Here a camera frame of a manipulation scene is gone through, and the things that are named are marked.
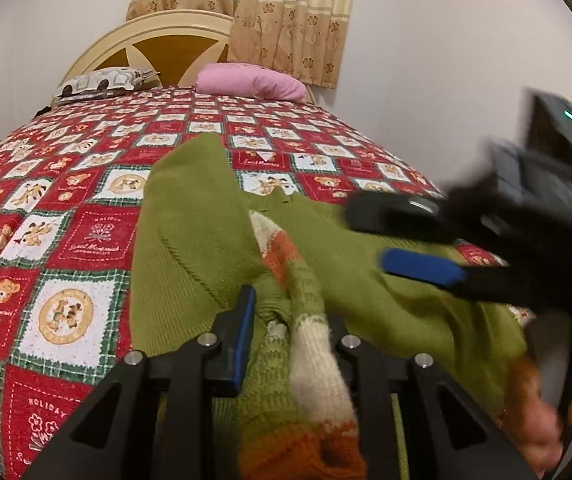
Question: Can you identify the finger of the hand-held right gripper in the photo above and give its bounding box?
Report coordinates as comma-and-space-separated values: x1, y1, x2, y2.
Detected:
345, 191, 454, 243
380, 247, 534, 307

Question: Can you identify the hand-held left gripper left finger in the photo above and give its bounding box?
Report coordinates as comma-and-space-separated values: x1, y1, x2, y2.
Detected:
23, 285, 258, 480

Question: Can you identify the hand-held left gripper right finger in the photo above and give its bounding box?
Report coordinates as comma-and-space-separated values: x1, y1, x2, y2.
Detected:
328, 315, 539, 480

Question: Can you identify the green orange striped knit sweater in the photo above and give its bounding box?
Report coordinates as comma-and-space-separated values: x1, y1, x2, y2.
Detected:
131, 132, 537, 480

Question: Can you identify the person's right hand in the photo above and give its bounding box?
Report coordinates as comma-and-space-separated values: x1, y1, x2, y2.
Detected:
508, 372, 572, 473

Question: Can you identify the pink pillow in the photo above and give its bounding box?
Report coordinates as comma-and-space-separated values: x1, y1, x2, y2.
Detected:
196, 62, 309, 102

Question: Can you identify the red printed patchwork blanket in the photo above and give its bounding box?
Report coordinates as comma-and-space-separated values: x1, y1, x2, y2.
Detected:
0, 85, 537, 480

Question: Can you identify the cream wooden headboard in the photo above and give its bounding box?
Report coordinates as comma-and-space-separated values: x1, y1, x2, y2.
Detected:
61, 10, 317, 103

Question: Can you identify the grey patterned pillow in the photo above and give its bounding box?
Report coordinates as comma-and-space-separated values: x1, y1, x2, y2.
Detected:
51, 66, 162, 106

